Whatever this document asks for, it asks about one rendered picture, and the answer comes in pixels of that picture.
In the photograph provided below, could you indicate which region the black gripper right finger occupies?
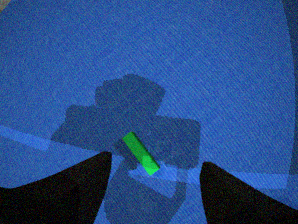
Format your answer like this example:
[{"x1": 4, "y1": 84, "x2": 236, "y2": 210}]
[{"x1": 198, "y1": 161, "x2": 298, "y2": 224}]

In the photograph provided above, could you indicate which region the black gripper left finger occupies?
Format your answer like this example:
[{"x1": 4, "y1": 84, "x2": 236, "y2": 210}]
[{"x1": 0, "y1": 151, "x2": 112, "y2": 224}]

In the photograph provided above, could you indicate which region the green rectangular post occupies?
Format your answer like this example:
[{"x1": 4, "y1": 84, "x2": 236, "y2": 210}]
[{"x1": 122, "y1": 132, "x2": 161, "y2": 175}]

